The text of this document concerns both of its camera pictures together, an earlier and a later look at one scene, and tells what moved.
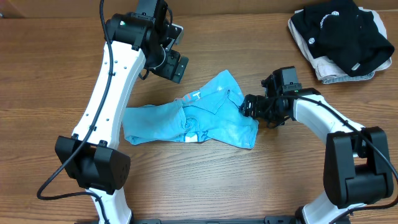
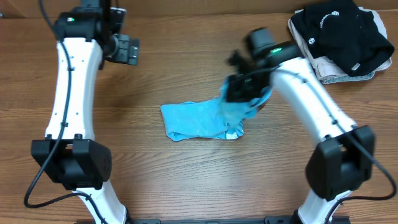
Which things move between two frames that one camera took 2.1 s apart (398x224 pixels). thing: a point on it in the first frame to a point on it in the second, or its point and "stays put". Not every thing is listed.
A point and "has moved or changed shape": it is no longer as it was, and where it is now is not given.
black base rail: (268, 219) stays put
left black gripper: (173, 69) to (131, 50)
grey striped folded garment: (339, 78) stays put
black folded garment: (339, 29) stays put
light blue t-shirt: (216, 111) has moved or changed shape
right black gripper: (252, 106) to (241, 90)
